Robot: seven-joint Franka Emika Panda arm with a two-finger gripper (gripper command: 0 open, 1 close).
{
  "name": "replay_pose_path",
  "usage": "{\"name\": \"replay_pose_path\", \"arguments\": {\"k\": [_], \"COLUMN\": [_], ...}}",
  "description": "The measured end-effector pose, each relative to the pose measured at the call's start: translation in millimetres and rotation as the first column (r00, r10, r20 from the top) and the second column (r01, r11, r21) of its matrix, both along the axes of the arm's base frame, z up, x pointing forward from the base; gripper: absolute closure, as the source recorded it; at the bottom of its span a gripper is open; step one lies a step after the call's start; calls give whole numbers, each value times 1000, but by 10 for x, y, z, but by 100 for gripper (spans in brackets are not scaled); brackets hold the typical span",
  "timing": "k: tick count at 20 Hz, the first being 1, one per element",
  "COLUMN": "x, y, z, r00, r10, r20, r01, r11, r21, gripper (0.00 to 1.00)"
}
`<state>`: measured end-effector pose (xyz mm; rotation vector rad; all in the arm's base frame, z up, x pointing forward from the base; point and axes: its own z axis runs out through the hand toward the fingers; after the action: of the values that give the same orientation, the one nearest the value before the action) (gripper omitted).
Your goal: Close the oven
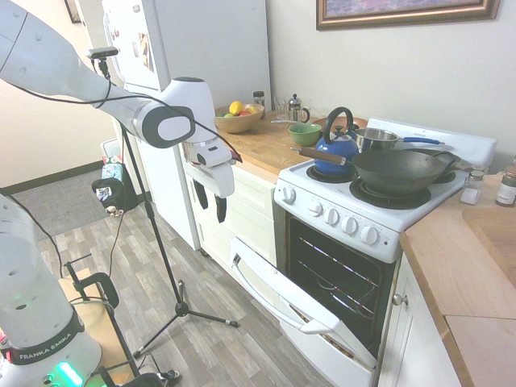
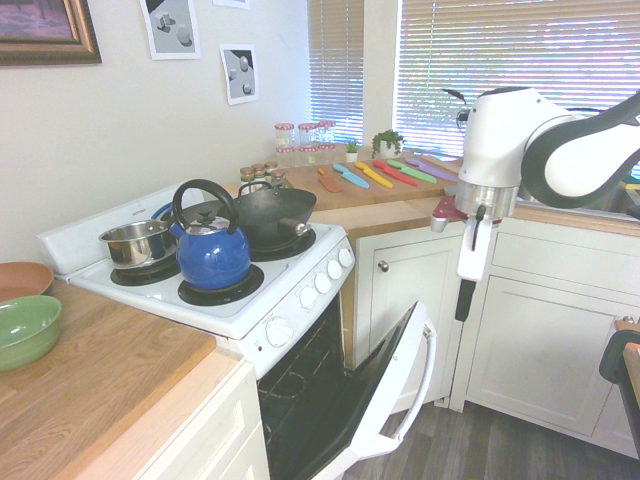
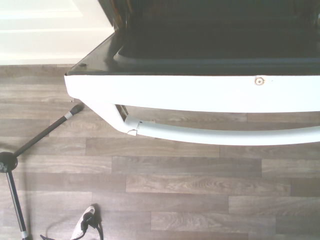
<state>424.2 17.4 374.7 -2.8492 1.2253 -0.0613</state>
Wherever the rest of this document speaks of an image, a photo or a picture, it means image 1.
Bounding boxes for white refrigerator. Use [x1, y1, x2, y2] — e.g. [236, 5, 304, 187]
[100, 0, 272, 252]

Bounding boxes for spice jar copper lid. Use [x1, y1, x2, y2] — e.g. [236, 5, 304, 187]
[494, 166, 516, 208]

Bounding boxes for wooden fruit bowl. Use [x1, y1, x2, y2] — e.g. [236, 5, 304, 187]
[214, 103, 266, 135]

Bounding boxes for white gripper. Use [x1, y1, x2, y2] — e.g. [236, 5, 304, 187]
[181, 137, 236, 224]

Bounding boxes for black wok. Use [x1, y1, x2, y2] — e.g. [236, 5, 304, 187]
[289, 146, 459, 199]

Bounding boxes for black stereo camera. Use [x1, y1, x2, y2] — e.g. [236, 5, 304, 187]
[85, 47, 119, 60]

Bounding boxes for white electric stove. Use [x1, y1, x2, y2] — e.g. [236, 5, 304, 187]
[273, 117, 498, 387]

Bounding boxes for black clamp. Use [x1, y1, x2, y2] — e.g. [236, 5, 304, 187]
[63, 253, 140, 378]

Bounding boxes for white cabinet drawers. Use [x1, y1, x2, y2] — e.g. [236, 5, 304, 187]
[183, 159, 279, 267]

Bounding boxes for white oven door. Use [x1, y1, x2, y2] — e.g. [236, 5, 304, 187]
[228, 236, 379, 387]

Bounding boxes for framed wall picture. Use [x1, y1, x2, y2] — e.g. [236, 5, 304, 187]
[315, 0, 501, 31]

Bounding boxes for black bag with print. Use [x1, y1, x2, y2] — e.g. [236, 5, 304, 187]
[90, 177, 137, 218]

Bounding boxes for black camera tripod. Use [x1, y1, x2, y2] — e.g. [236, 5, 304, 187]
[94, 56, 240, 360]

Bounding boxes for blue kettle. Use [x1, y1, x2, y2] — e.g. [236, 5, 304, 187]
[314, 106, 360, 177]

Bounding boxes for salt shaker jar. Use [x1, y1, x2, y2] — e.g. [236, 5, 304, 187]
[460, 169, 485, 205]

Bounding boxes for green ceramic bowl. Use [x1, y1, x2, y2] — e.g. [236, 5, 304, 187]
[287, 123, 323, 148]

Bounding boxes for steel saucepan blue handle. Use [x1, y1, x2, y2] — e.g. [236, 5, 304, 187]
[353, 127, 446, 155]

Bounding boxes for glass french press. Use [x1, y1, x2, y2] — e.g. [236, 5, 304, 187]
[286, 93, 311, 123]

